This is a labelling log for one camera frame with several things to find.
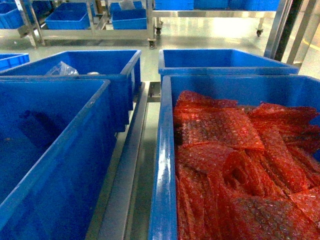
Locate blue bin with plastic bag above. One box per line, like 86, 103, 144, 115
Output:
0, 49, 142, 132

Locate blue bin with red wrap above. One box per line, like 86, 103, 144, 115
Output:
148, 75, 320, 240

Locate blue empty bin front left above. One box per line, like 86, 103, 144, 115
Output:
0, 80, 116, 240

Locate clear plastic bag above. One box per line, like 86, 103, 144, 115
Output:
45, 61, 79, 76

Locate stainless steel shelf rack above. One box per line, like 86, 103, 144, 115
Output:
86, 81, 178, 240

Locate blue bin far left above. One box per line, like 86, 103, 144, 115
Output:
0, 53, 30, 71

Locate blue bin rear right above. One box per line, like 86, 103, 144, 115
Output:
158, 49, 299, 79

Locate red bubble wrap bags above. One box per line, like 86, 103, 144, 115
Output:
173, 90, 320, 240

